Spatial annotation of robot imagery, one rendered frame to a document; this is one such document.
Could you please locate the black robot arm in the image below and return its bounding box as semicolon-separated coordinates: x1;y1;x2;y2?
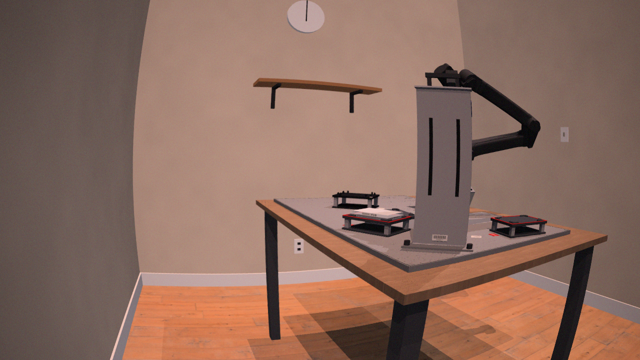
434;63;541;161

